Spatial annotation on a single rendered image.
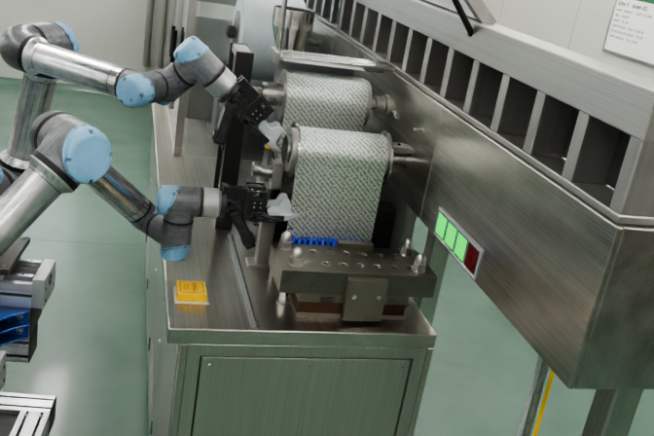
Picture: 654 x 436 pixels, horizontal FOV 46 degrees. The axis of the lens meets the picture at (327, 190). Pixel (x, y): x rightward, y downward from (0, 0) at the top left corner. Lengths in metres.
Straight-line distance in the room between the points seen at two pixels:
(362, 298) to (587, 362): 0.68
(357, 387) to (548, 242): 0.74
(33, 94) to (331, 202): 0.85
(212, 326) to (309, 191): 0.43
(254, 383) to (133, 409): 1.22
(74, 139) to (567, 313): 1.01
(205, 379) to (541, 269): 0.84
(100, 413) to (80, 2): 4.99
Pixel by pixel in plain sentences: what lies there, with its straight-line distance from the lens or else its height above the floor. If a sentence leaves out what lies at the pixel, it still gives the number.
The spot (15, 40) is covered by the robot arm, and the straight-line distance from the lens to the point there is 2.04.
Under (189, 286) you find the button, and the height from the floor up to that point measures 0.92.
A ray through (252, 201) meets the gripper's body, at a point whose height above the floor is 1.13.
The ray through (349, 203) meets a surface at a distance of 2.00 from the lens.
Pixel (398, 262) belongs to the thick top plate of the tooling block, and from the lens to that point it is 1.98.
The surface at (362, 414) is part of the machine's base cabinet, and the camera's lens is 2.02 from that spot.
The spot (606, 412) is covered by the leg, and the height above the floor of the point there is 1.04.
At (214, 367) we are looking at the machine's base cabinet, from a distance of 1.86.
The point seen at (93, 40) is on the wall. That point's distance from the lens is 7.48.
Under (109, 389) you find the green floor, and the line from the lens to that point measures 3.16.
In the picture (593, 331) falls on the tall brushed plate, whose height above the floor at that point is 1.25.
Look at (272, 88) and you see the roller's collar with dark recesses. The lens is 2.17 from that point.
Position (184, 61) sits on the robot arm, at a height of 1.45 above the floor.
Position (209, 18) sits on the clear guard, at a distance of 2.87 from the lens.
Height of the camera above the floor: 1.80
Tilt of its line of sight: 19 degrees down
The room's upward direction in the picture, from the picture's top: 10 degrees clockwise
